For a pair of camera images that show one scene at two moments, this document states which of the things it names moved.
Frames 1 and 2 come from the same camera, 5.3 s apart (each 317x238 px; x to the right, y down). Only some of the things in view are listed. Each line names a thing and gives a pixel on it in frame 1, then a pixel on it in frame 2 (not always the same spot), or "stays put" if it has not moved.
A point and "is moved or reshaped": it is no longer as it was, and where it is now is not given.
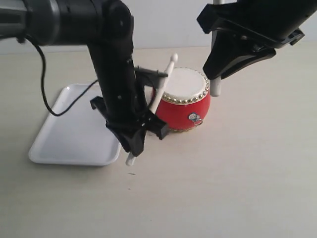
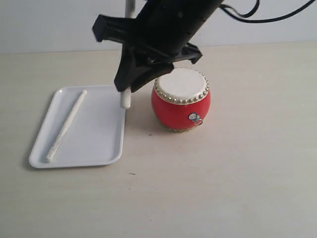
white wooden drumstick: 131,158 -> 65,128
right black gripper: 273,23 -> 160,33
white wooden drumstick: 215,83 is moved or reshaped
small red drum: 185,98 stays put
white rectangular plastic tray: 79,136 stays put
